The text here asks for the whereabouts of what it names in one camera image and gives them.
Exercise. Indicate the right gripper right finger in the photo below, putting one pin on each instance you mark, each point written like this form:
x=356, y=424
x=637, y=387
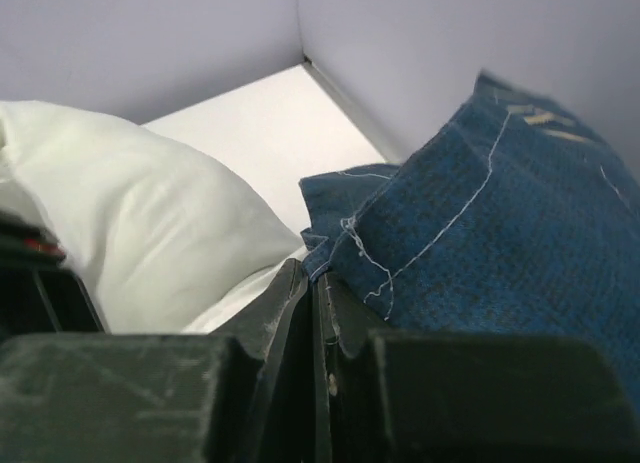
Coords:
x=353, y=392

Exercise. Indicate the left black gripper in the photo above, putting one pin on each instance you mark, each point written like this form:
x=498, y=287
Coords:
x=38, y=293

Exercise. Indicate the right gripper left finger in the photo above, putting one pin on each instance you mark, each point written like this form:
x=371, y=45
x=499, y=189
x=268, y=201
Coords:
x=263, y=411

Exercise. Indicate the white pillow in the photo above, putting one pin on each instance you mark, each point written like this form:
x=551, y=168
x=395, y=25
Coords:
x=158, y=232

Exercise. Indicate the dark blue embroidered pillowcase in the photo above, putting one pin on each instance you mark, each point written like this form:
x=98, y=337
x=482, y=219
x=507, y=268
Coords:
x=516, y=217

